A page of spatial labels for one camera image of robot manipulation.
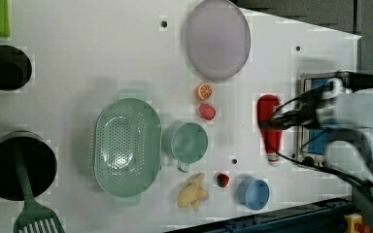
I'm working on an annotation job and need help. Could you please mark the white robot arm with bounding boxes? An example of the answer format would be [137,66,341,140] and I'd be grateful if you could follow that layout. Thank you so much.
[255,78,373,193]

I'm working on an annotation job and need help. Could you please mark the small black cylinder container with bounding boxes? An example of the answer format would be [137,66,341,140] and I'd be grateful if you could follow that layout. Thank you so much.
[0,45,32,91]

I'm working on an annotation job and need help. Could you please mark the green slotted spatula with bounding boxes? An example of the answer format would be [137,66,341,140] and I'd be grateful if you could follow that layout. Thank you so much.
[13,144,66,233]

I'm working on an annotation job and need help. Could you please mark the grey round plate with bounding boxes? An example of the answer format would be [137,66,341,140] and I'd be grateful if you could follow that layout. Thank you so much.
[186,0,251,79]

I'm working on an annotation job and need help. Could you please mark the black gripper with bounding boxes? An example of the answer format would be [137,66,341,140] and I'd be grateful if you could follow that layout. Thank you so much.
[260,85,324,130]

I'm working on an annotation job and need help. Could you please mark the green strainer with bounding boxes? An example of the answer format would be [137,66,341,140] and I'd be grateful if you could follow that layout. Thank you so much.
[93,89,162,208]

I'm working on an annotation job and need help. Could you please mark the blue bowl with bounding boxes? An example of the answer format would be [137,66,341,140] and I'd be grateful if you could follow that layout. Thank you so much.
[238,178,270,211]

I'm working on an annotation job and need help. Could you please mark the red ketchup bottle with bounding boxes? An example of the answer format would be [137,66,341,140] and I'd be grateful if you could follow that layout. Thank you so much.
[256,94,282,165]

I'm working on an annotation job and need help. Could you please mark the large black utensil holder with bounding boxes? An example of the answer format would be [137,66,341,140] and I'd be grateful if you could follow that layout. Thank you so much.
[0,131,57,201]

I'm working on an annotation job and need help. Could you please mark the orange slice toy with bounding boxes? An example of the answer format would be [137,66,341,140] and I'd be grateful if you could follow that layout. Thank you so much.
[196,83,213,101]

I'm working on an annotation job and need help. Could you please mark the small red strawberry toy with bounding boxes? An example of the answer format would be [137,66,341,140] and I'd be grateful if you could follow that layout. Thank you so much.
[217,173,229,187]

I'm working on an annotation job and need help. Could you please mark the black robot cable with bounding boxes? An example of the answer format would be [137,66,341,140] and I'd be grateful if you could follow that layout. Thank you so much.
[271,93,373,208]

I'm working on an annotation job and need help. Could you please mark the blue metal frame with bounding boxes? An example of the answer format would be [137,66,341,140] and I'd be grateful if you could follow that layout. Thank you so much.
[165,198,355,233]

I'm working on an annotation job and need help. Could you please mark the yellow banana toy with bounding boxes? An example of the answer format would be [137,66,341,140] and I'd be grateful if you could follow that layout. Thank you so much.
[177,173,209,212]

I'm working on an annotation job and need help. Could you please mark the green mug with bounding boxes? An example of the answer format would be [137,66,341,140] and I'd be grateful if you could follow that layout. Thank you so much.
[170,122,209,173]

